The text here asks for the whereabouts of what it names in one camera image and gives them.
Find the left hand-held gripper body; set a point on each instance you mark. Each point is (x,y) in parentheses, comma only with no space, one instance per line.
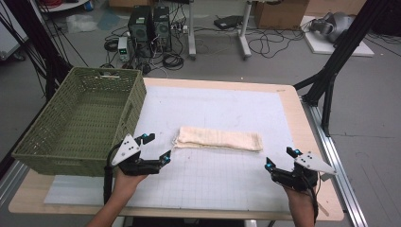
(127,149)

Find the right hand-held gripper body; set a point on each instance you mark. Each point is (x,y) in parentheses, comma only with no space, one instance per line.
(312,164)

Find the green woven plastic basket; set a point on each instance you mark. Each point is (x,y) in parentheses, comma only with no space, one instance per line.
(88,119)

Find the cream towel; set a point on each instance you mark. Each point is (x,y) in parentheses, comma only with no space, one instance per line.
(217,138)

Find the person's left hand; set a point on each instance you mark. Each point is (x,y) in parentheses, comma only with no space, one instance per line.
(124,186)

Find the person's right hand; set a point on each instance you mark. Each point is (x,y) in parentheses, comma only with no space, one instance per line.
(299,201)

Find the white grid mat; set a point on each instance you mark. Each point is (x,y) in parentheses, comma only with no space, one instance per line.
(205,104)

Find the white bench power supply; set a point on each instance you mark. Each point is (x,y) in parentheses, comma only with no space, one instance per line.
(123,48)

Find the black computer tower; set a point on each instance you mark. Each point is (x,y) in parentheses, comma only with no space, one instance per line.
(140,30)
(162,28)

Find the white floor board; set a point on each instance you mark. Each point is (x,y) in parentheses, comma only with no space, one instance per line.
(321,47)

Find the white power strip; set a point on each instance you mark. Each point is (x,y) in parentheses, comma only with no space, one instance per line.
(179,29)

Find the white desk leg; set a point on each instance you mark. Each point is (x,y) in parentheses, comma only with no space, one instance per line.
(191,31)
(244,34)

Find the black metal stand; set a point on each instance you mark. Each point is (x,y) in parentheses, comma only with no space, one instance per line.
(346,44)
(47,63)

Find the clear plastic bag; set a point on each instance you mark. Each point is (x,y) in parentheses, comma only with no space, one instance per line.
(81,23)

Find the grey rounded device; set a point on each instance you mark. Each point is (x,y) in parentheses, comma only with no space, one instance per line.
(337,26)

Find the large cardboard box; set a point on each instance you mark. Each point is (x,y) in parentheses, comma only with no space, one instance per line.
(280,14)

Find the flat black box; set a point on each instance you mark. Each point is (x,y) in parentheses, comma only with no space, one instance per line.
(228,22)

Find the aluminium rail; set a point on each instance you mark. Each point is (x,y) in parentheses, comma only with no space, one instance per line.
(337,164)
(12,183)

